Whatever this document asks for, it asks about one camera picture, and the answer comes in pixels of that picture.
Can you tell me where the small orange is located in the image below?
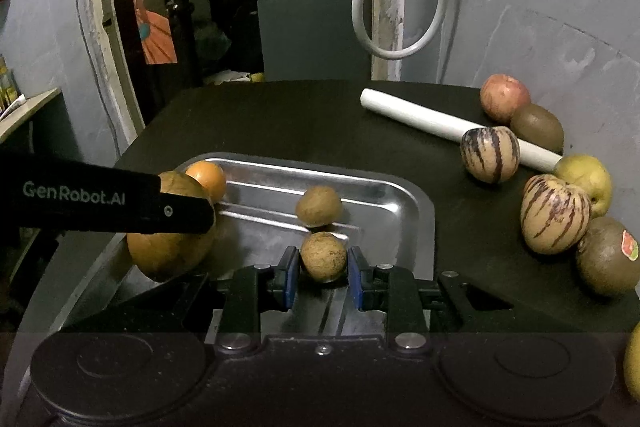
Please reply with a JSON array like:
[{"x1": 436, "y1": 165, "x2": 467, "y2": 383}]
[{"x1": 185, "y1": 160, "x2": 227, "y2": 205}]

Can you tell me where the kiwi with red sticker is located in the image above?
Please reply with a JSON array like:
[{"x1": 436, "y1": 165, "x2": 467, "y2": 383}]
[{"x1": 575, "y1": 217, "x2": 640, "y2": 298}]

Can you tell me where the metal tray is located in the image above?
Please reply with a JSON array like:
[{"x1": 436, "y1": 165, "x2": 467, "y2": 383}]
[{"x1": 107, "y1": 151, "x2": 435, "y2": 338}]

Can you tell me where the round yellow fruit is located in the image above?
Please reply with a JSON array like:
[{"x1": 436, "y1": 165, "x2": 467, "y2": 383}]
[{"x1": 622, "y1": 322, "x2": 640, "y2": 403}]

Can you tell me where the yellow-green pear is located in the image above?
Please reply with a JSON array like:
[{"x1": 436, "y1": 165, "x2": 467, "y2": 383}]
[{"x1": 552, "y1": 154, "x2": 613, "y2": 219}]

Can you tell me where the large round brown fruit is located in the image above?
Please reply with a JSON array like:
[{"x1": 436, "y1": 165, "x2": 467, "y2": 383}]
[{"x1": 126, "y1": 171, "x2": 218, "y2": 283}]

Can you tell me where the striped pepino melon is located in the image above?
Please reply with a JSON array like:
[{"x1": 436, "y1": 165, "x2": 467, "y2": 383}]
[
  {"x1": 520, "y1": 173, "x2": 593, "y2": 255},
  {"x1": 460, "y1": 126, "x2": 521, "y2": 184}
]

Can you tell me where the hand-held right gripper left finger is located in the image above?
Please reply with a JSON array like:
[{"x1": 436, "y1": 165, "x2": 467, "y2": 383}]
[{"x1": 165, "y1": 246, "x2": 301, "y2": 352}]

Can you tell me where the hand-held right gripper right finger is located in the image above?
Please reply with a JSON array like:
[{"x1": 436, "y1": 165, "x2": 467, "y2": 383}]
[{"x1": 347, "y1": 246, "x2": 515, "y2": 352}]

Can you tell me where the small round brown fruit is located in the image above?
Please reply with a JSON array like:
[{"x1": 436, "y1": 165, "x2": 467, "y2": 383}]
[
  {"x1": 300, "y1": 232, "x2": 348, "y2": 284},
  {"x1": 295, "y1": 186, "x2": 344, "y2": 228}
]

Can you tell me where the plain brown kiwi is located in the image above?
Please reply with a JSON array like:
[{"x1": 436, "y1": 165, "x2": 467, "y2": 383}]
[{"x1": 510, "y1": 103, "x2": 565, "y2": 155}]

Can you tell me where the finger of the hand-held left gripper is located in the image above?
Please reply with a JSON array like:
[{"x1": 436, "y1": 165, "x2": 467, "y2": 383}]
[{"x1": 150, "y1": 192, "x2": 217, "y2": 236}]

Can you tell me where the white rolled tube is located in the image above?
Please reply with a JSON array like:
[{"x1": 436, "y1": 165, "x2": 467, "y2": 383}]
[{"x1": 360, "y1": 88, "x2": 563, "y2": 172}]

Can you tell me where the wooden side shelf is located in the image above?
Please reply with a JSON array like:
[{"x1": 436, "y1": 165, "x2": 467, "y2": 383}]
[{"x1": 0, "y1": 88, "x2": 62, "y2": 142}]

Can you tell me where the grey board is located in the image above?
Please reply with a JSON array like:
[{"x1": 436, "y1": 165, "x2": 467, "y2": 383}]
[{"x1": 257, "y1": 0, "x2": 373, "y2": 80}]

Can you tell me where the red apple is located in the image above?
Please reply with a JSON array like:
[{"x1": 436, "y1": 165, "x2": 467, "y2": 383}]
[{"x1": 480, "y1": 74, "x2": 532, "y2": 125}]

